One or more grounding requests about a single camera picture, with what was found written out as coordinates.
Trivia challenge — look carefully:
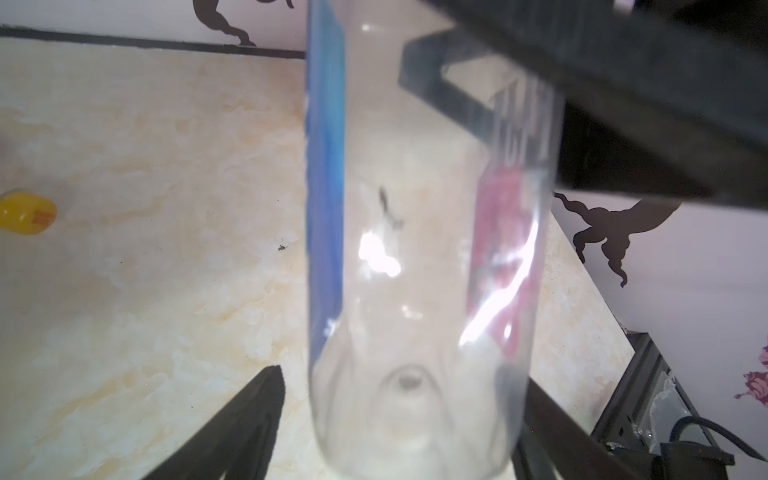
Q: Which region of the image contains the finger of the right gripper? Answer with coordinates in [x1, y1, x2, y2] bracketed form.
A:
[435, 1, 767, 210]
[398, 27, 510, 146]

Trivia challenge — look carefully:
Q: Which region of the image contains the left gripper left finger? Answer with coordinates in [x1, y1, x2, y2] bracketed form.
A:
[145, 365, 286, 479]

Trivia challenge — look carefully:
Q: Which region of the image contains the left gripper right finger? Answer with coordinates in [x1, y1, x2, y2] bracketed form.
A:
[511, 380, 637, 480]

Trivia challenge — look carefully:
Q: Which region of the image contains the blue-cap clear bottle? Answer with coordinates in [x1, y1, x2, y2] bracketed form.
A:
[306, 1, 564, 479]

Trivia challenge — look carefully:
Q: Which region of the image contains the red-label yellow-cap bottle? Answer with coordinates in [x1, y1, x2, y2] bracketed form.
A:
[1, 190, 58, 236]

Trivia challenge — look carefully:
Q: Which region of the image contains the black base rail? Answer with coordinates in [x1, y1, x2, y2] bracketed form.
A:
[591, 333, 698, 455]

